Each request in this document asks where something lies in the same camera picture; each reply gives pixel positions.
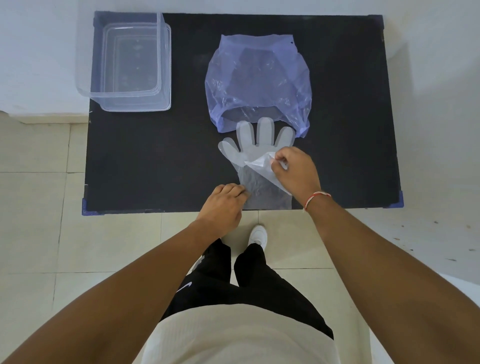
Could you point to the person's left hand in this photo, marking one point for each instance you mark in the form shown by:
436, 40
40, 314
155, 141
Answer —
219, 212

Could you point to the person's right hand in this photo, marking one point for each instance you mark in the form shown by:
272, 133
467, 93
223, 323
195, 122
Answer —
300, 174

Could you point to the person's right fingers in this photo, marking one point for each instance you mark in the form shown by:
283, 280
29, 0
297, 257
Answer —
279, 159

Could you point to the person's left fingers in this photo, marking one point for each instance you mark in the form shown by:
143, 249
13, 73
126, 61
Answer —
232, 191

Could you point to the clear plastic disposable glove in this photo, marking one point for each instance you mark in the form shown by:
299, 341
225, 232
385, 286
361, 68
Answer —
258, 150

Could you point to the person's left forearm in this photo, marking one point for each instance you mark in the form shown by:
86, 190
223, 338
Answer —
123, 296

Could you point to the person's right forearm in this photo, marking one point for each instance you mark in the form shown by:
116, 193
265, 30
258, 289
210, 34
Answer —
378, 277

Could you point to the white shoe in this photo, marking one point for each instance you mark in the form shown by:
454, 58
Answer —
258, 236

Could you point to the red and white wrist thread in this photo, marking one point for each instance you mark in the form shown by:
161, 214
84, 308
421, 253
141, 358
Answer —
317, 195

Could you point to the blue plastic bag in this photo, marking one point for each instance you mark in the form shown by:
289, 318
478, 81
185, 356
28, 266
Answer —
258, 78

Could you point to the black trousers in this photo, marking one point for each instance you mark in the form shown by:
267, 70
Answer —
262, 296

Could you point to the blue table corner guard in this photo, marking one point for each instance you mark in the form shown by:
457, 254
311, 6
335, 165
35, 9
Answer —
397, 200
90, 210

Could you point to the white shirt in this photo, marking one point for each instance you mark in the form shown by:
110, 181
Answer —
243, 337

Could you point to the clear plastic container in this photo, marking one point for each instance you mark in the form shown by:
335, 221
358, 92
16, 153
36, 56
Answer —
129, 63

